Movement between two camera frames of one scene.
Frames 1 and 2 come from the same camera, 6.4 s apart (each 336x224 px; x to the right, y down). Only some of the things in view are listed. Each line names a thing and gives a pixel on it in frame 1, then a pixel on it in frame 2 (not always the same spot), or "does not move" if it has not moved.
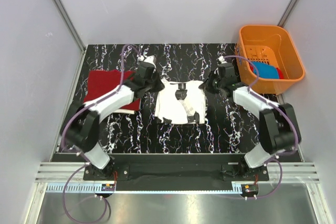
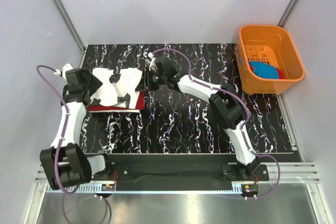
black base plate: x=176 y=172 does not move
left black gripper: x=159 y=86 -> x=94 y=83
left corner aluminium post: x=62 y=11 does not move
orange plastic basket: x=274 y=50 does not move
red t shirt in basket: x=280 y=74 does not move
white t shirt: x=168 y=106 -> x=127 y=84
